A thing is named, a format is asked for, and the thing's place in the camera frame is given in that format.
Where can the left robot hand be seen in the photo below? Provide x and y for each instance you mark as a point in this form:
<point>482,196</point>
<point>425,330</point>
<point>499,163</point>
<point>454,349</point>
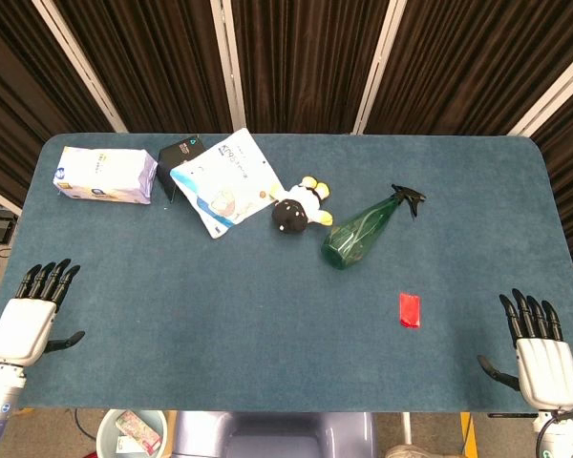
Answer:
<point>21,327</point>

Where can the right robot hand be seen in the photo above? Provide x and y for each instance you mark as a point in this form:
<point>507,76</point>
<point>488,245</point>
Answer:
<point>546,367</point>

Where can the small red packet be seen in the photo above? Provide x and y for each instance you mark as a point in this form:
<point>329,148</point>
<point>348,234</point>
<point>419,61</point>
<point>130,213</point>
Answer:
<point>409,310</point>

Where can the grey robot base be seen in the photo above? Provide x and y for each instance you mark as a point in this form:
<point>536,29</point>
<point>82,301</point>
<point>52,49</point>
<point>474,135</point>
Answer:
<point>274,435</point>

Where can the light blue bucket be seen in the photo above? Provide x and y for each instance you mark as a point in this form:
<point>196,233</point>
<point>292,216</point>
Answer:
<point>131,433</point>

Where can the white table leg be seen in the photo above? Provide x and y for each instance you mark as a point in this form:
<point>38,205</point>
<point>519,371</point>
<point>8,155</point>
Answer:
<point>406,427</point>

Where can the floral patterned pack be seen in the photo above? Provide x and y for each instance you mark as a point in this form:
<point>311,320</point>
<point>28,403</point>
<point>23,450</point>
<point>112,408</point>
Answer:
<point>139,428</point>

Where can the white and purple tissue pack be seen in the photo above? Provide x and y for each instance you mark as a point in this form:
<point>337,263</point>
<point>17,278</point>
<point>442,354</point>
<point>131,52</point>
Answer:
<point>105,175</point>

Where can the black box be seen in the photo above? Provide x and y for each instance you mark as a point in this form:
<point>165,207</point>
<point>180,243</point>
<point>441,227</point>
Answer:
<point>174,160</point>

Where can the green spray bottle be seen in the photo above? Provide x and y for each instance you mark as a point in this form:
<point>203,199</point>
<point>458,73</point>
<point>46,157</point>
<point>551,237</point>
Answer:
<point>363,229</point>

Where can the white and blue pouch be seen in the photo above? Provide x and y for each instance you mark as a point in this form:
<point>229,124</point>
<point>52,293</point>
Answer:
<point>228,183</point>

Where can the blue table mat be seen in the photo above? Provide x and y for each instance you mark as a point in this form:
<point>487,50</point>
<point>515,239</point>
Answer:
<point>286,286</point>

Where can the black and white plush toy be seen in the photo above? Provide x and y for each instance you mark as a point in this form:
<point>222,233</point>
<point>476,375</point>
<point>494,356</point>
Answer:
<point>300,207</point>

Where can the dark folding screen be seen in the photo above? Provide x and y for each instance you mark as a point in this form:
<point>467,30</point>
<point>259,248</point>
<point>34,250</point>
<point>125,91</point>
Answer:
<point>286,64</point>

